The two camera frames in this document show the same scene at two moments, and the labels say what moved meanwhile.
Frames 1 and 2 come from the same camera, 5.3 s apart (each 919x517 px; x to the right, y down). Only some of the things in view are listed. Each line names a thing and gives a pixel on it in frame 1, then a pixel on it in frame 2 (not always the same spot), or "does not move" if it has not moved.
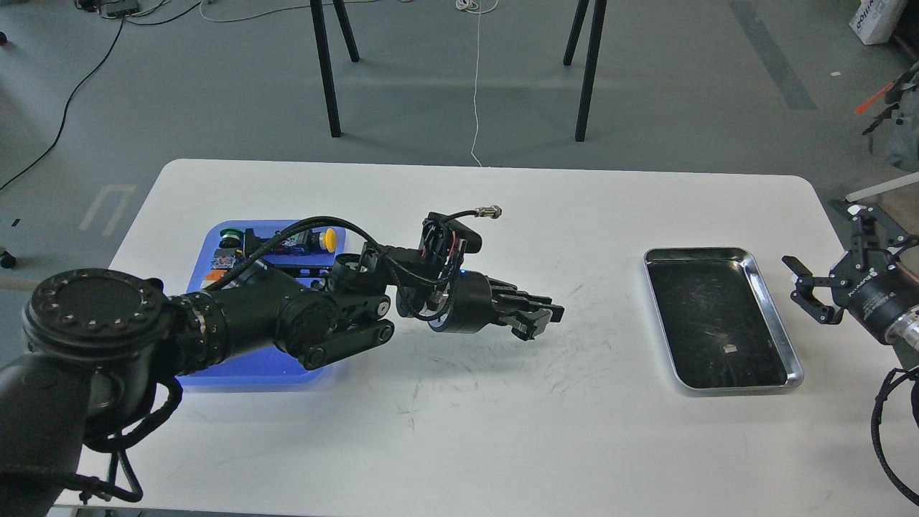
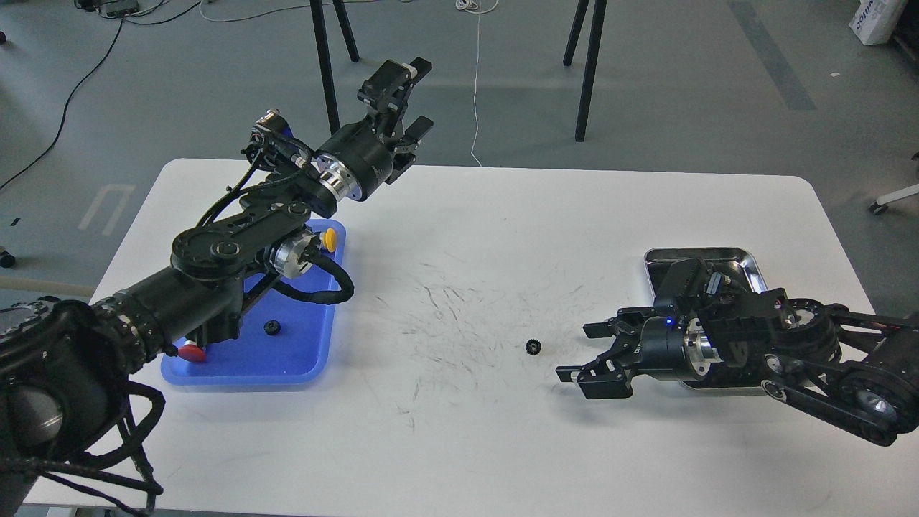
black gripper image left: x=469 y=311 → x=358 y=159
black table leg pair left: x=321 y=49 does not move
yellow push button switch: x=328 y=240 does not move
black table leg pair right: x=594 y=44 does not move
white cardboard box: x=876 y=20 does not move
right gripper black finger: x=803 y=296 → x=606 y=378
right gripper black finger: x=872 y=233 → x=625 y=322
